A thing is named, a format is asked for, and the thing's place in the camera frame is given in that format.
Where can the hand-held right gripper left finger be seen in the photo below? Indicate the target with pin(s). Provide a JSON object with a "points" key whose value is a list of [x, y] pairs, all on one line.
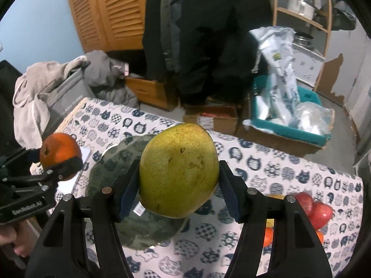
{"points": [[130, 192]]}

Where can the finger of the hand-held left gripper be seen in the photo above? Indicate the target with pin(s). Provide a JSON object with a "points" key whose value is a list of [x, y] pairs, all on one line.
{"points": [[71, 165], [23, 154]]}

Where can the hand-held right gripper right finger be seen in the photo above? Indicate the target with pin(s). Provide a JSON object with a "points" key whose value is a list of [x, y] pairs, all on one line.
{"points": [[232, 192]]}

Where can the orange with stem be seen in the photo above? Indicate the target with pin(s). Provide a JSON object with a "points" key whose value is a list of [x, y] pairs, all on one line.
{"points": [[59, 147]]}

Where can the green patterned plate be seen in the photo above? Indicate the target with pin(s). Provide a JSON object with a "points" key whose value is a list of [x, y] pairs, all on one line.
{"points": [[116, 162]]}

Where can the yellow pear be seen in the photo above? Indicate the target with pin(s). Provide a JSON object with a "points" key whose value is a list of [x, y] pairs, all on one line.
{"points": [[270, 223], [178, 170]]}

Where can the yellow pear front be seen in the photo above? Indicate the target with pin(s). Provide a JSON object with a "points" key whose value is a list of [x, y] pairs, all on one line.
{"points": [[178, 170]]}

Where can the small tangerine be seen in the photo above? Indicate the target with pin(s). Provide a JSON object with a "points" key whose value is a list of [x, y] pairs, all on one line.
{"points": [[319, 236], [268, 236]]}

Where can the red apple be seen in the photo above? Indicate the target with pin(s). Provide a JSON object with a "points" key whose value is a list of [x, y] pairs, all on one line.
{"points": [[321, 214], [304, 201]]}

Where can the person's left hand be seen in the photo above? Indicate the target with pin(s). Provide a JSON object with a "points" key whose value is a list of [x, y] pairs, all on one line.
{"points": [[10, 234]]}

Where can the white phone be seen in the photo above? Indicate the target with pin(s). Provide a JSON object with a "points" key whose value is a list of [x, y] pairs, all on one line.
{"points": [[85, 155]]}

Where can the cat print tablecloth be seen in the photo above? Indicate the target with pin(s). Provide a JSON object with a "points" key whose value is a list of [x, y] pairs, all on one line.
{"points": [[260, 162]]}

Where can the beige cloth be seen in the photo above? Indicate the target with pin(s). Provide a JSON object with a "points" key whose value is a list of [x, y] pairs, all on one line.
{"points": [[26, 107]]}

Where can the flat cardboard box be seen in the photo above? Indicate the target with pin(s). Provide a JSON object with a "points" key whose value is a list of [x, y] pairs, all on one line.
{"points": [[275, 142]]}

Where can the grey bag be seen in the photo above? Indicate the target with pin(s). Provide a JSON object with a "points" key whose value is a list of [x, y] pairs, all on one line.
{"points": [[63, 98]]}

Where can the small cardboard box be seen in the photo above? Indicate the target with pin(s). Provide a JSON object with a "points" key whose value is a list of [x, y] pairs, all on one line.
{"points": [[223, 123]]}

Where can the grey puffer jacket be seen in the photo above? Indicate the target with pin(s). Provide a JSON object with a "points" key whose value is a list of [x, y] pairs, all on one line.
{"points": [[107, 78]]}

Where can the wooden drawer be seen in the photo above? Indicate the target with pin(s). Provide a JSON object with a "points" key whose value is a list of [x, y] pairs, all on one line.
{"points": [[150, 91]]}

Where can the clear plastic bag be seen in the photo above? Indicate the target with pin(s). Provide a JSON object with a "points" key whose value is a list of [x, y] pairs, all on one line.
{"points": [[314, 117]]}

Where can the teal plastic bin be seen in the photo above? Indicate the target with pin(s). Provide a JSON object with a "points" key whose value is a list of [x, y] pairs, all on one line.
{"points": [[307, 95]]}

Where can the white plastic bag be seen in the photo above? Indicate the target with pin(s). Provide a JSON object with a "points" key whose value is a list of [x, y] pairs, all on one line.
{"points": [[278, 63]]}

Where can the white cat print box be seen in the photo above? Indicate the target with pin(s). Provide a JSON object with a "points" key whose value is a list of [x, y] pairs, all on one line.
{"points": [[307, 63]]}

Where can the black hanging coat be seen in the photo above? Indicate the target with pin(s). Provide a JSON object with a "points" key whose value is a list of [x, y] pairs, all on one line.
{"points": [[220, 40]]}

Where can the black hanging jacket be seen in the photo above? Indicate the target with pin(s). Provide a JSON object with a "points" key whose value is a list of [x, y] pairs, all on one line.
{"points": [[152, 34]]}

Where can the wooden louvered wardrobe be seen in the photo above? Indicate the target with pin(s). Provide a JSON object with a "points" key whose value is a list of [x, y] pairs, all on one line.
{"points": [[116, 11]]}

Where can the small metal pot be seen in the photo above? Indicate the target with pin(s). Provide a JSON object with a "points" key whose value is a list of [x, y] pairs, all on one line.
{"points": [[303, 39]]}

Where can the grey hanging jacket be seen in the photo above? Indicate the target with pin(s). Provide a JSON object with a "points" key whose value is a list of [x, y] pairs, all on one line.
{"points": [[169, 26]]}

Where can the bamboo shelf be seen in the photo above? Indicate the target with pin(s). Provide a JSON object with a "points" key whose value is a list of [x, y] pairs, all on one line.
{"points": [[326, 34]]}

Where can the silver pot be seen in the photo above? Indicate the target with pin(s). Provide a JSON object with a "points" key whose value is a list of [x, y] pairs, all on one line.
{"points": [[301, 7]]}

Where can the dark hanging cloth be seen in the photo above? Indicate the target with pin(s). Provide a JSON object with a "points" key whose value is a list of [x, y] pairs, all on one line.
{"points": [[343, 16]]}

